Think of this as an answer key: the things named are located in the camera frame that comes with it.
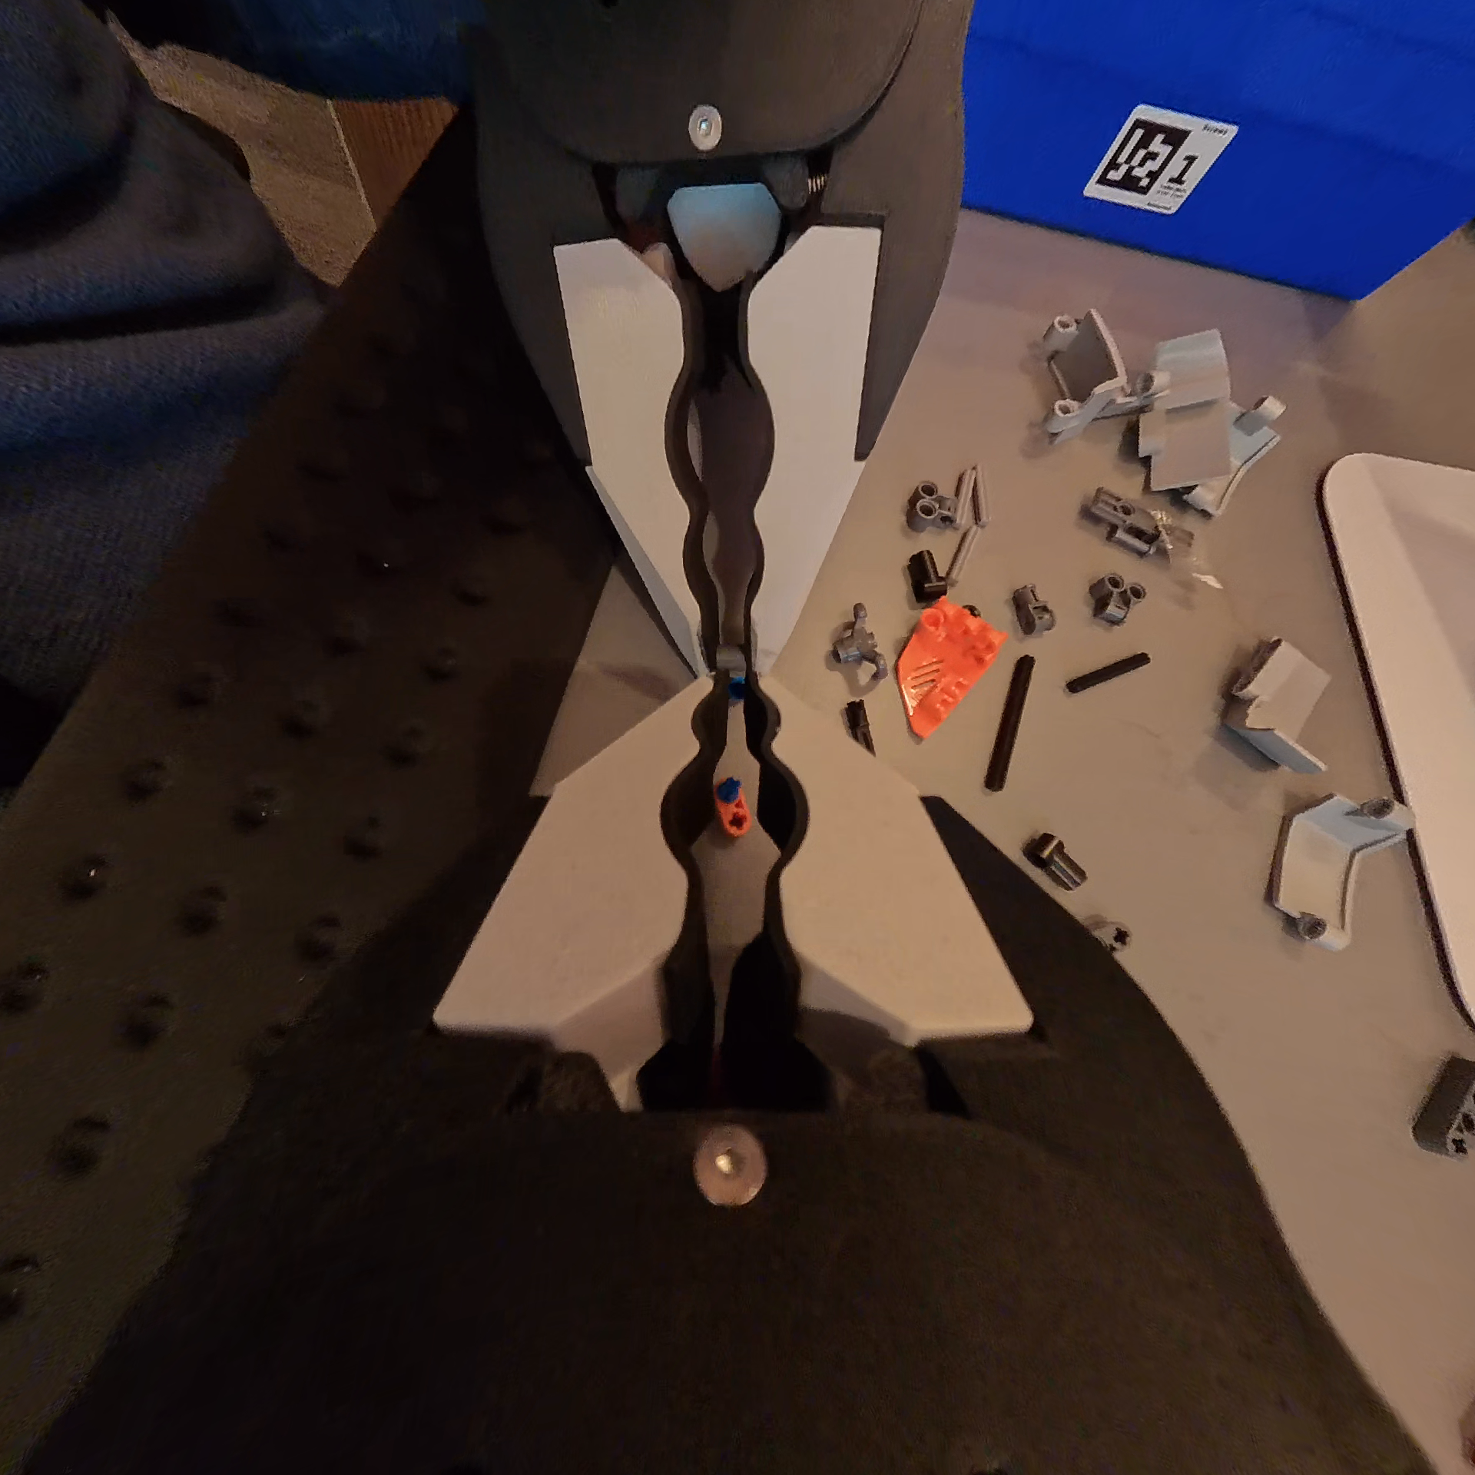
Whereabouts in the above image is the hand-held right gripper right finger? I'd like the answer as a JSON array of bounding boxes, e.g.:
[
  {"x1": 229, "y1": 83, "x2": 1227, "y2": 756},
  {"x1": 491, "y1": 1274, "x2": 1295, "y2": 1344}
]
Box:
[{"x1": 742, "y1": 689, "x2": 1032, "y2": 1074}]

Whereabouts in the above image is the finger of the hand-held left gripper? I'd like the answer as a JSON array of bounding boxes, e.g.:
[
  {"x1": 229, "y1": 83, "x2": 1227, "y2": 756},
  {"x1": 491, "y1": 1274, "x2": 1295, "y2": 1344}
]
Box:
[
  {"x1": 737, "y1": 220, "x2": 888, "y2": 666},
  {"x1": 552, "y1": 240, "x2": 710, "y2": 677}
]

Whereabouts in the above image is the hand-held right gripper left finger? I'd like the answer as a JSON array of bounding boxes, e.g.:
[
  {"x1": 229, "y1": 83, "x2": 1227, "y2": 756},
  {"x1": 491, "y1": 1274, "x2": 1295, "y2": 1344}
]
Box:
[{"x1": 433, "y1": 686, "x2": 738, "y2": 1086}]

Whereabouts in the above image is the blue plastic bin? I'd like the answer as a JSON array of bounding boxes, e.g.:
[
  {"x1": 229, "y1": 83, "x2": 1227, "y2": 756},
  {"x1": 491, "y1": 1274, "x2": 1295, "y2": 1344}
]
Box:
[{"x1": 956, "y1": 0, "x2": 1475, "y2": 303}]

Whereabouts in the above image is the long black axle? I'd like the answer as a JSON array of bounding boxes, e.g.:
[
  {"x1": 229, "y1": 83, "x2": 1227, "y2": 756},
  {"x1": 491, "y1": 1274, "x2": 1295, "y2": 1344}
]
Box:
[{"x1": 986, "y1": 657, "x2": 1035, "y2": 793}]

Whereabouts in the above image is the orange triangular panel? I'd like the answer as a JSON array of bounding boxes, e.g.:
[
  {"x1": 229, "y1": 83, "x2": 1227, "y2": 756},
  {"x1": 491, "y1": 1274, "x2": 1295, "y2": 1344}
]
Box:
[{"x1": 897, "y1": 596, "x2": 1007, "y2": 740}]

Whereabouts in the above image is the grey axle connector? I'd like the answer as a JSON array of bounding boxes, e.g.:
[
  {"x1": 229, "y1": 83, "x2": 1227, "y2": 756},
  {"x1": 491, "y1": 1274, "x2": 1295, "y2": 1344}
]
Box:
[{"x1": 1088, "y1": 491, "x2": 1165, "y2": 556}]

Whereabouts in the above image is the dark blue cloth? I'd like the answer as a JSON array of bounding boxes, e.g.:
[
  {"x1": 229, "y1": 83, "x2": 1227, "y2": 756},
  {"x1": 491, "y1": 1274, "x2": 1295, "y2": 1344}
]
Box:
[{"x1": 0, "y1": 0, "x2": 324, "y2": 786}]

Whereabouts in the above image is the dark grey short beam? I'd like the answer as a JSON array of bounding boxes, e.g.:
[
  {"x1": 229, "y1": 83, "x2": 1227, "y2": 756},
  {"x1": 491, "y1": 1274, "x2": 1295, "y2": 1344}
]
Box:
[{"x1": 1413, "y1": 1058, "x2": 1475, "y2": 1160}]

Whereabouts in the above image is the white book stand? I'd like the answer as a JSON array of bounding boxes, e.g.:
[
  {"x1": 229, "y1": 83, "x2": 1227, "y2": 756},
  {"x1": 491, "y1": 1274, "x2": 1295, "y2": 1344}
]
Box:
[{"x1": 1320, "y1": 456, "x2": 1475, "y2": 1028}]

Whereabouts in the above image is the light grey bracket piece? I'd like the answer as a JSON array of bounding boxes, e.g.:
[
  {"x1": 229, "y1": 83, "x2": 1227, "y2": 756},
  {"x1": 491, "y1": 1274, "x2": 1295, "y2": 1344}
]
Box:
[
  {"x1": 1267, "y1": 796, "x2": 1413, "y2": 947},
  {"x1": 1220, "y1": 640, "x2": 1334, "y2": 775}
]

